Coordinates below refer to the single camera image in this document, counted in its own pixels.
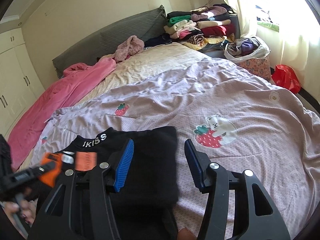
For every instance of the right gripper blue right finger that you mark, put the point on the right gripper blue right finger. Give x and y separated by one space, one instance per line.
194 163

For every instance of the lilac strawberry print quilt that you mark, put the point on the lilac strawberry print quilt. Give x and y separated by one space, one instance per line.
239 120

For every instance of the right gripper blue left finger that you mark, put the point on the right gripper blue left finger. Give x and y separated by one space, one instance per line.
123 165

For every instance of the dusty pink fuzzy garment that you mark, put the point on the dusty pink fuzzy garment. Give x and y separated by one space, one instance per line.
132 46

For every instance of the black sweater with orange cuffs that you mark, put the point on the black sweater with orange cuffs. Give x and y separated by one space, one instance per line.
83 203

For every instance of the pink fleece blanket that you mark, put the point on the pink fleece blanket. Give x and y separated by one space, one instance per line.
78 80

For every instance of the pile of folded clothes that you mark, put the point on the pile of folded clothes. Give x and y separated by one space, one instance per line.
205 28

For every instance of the person's left hand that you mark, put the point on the person's left hand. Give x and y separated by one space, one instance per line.
26 210

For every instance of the person's right hand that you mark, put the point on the person's right hand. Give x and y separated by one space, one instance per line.
186 234

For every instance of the white wardrobe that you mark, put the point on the white wardrobe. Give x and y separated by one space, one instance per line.
20 85

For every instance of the floral storage box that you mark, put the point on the floral storage box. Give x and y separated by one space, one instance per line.
258 67

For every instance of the dark navy garment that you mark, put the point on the dark navy garment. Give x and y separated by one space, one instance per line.
162 39

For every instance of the red plastic bag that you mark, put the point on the red plastic bag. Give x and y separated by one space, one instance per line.
284 76

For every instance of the white bag of clothes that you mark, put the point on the white bag of clothes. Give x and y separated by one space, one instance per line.
243 49

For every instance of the grey quilted headboard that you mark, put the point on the grey quilted headboard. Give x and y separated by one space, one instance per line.
144 25

